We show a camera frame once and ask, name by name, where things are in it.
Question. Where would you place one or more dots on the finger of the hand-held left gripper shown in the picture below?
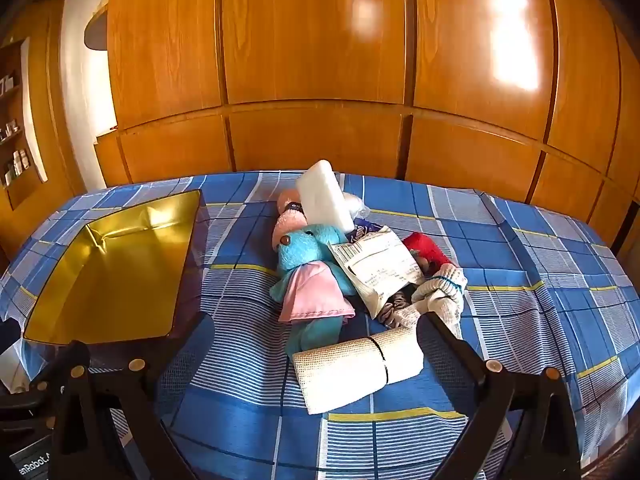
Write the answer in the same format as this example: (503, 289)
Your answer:
(40, 396)

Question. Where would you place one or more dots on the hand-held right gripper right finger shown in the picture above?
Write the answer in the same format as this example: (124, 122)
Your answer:
(440, 345)

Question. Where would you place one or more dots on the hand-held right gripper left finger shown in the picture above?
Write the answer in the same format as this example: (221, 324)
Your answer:
(185, 350)

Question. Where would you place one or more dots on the white knitted socks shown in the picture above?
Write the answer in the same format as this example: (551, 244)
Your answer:
(440, 290)

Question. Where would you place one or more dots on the patterned hair scrunchie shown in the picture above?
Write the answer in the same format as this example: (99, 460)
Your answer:
(395, 306)

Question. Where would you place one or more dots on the red plush toy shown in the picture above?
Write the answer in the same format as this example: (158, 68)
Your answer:
(425, 250)

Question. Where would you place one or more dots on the white plastic packet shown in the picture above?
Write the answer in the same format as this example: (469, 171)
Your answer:
(380, 265)

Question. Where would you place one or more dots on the beige mesh mat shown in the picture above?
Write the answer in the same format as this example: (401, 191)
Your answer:
(340, 370)

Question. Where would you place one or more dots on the gold metal tin box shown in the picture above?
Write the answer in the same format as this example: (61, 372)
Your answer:
(110, 270)

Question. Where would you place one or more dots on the blue tissue packet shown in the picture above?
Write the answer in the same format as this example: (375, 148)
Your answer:
(362, 233)

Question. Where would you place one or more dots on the blue plush toy pink dress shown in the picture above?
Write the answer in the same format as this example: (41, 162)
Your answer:
(305, 255)

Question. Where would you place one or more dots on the clear plastic cotton bag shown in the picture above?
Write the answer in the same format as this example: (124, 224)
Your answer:
(355, 205)

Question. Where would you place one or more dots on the pink towel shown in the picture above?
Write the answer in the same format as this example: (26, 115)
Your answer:
(290, 222)

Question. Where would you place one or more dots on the white foam block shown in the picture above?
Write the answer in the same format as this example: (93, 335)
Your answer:
(325, 195)

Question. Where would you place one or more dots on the blue checked bedsheet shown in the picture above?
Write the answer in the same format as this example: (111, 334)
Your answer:
(500, 285)

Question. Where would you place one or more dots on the wooden shelf unit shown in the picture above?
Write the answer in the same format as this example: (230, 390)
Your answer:
(35, 200)

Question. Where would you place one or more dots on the wooden wardrobe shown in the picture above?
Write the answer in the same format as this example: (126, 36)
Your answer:
(320, 60)

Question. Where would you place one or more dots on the wooden wall shelf with items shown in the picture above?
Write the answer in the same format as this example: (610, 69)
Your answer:
(20, 160)

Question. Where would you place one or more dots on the dark brown wall fixture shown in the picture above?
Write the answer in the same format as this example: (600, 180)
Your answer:
(96, 30)

